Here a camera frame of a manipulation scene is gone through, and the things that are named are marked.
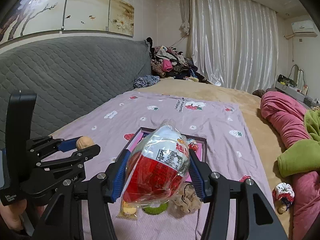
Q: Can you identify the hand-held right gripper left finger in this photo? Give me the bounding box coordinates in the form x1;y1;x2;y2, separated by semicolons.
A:
37;149;131;240

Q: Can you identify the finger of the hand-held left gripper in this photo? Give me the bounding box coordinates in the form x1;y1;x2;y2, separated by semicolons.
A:
26;135;80;163
35;144;101;170

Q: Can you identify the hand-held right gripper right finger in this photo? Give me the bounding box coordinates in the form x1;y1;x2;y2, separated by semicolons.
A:
188;149;288;240

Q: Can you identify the walnut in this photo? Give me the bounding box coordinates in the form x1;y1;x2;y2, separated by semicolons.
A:
76;136;95;150

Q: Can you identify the dark brown shallow box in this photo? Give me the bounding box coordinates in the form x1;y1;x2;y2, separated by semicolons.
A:
114;127;208;183

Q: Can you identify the yellow cake packet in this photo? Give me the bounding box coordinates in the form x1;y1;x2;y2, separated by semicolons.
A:
117;199;139;222

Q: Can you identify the large red white toy egg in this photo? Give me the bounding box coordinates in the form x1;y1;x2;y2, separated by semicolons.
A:
122;119;192;205

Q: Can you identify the green fuzzy hair ring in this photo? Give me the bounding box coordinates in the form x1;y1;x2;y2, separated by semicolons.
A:
142;201;170;215

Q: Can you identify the person's left hand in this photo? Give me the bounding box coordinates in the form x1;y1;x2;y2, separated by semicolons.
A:
0;200;28;233

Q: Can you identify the beige hair scrunchie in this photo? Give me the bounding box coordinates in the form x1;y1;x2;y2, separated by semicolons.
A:
171;182;202;214

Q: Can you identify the purple strawberry printed blanket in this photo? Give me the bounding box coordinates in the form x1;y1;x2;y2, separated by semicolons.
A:
47;91;275;240

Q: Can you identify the grey quilted headboard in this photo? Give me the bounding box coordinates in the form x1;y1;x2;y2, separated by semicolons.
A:
0;36;152;150

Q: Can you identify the beige bed sheet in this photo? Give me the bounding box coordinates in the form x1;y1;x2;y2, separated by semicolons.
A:
50;76;320;240

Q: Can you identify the small doll toy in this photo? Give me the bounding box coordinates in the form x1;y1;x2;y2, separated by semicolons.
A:
272;182;295;214

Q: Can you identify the blue patterned cloth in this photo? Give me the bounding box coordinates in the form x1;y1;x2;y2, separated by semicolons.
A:
132;75;160;89

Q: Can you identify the green blanket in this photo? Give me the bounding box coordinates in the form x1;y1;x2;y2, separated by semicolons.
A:
277;110;320;178

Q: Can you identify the pink quilt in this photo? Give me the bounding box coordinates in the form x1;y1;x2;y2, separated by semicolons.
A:
260;91;320;240

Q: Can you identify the pile of clothes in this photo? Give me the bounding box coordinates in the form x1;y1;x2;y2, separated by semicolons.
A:
145;37;208;82

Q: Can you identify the black bag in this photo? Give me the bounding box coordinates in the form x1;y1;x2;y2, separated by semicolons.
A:
277;74;293;85

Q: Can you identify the white shiny curtain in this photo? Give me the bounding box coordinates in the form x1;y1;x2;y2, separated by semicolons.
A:
189;0;279;93

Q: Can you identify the beige tied curtain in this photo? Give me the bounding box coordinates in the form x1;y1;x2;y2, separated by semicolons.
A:
179;0;192;34

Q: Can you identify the white air conditioner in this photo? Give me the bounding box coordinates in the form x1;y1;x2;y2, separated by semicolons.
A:
291;20;318;34

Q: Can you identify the floral wall poster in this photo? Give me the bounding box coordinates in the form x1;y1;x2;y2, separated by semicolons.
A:
0;0;135;47

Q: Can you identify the arched metal frame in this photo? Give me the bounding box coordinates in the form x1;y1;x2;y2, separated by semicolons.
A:
290;64;306;90

